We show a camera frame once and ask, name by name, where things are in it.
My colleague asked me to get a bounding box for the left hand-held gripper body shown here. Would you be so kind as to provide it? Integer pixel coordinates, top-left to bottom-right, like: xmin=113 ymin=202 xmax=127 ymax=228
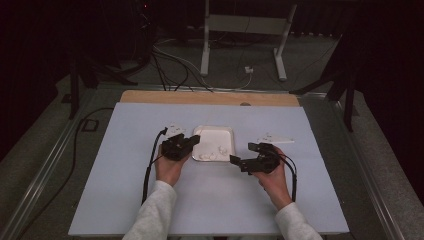
xmin=160 ymin=122 xmax=193 ymax=162

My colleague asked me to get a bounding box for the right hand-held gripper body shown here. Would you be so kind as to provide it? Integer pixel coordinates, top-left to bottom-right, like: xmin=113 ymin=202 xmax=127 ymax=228
xmin=246 ymin=132 xmax=296 ymax=175

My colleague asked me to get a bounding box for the white rectangular tray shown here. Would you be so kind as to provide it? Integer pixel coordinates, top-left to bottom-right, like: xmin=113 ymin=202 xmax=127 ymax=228
xmin=192 ymin=125 xmax=236 ymax=163

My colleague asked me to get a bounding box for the person's left hand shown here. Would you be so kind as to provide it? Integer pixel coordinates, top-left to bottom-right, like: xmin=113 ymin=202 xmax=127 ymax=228
xmin=154 ymin=146 xmax=191 ymax=187

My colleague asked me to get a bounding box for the person's right hand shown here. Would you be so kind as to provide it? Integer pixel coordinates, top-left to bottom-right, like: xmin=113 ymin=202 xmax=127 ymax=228
xmin=253 ymin=146 xmax=294 ymax=211

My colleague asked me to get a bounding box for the wooden table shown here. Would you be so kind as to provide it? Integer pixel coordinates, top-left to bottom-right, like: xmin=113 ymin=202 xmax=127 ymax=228
xmin=119 ymin=89 xmax=301 ymax=108

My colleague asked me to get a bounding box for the pale blue table cover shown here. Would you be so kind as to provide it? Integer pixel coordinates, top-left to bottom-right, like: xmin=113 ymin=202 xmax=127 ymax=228
xmin=68 ymin=101 xmax=350 ymax=237

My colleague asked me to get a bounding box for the square floor socket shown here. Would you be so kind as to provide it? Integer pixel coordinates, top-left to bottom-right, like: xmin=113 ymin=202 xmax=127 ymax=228
xmin=81 ymin=118 xmax=100 ymax=133

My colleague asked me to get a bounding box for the black tripod stand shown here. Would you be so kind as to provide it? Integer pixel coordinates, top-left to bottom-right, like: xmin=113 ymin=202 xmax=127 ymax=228
xmin=64 ymin=49 xmax=139 ymax=121
xmin=289 ymin=33 xmax=359 ymax=133

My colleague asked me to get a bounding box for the grey metal stand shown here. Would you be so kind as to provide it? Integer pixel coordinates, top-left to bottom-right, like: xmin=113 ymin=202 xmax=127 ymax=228
xmin=199 ymin=0 xmax=298 ymax=82

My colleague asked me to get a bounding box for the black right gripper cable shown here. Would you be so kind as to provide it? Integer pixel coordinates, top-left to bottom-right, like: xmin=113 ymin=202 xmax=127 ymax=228
xmin=275 ymin=150 xmax=299 ymax=203

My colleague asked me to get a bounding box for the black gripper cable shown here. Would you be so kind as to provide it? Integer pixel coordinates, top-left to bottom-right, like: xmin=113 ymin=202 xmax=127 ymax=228
xmin=275 ymin=150 xmax=299 ymax=203
xmin=141 ymin=126 xmax=169 ymax=205

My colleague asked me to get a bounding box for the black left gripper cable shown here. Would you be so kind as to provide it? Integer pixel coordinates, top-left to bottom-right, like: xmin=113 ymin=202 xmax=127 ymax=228
xmin=141 ymin=126 xmax=169 ymax=205

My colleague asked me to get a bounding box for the bundle of black floor cables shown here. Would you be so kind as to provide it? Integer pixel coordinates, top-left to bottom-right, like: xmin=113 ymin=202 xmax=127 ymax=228
xmin=150 ymin=43 xmax=214 ymax=93

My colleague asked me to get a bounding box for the white cable with plug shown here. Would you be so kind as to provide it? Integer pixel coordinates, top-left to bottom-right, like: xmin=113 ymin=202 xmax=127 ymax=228
xmin=199 ymin=65 xmax=255 ymax=92

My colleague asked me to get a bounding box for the long black floor cable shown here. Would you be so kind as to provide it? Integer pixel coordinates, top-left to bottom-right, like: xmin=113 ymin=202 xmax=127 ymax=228
xmin=18 ymin=106 xmax=115 ymax=236

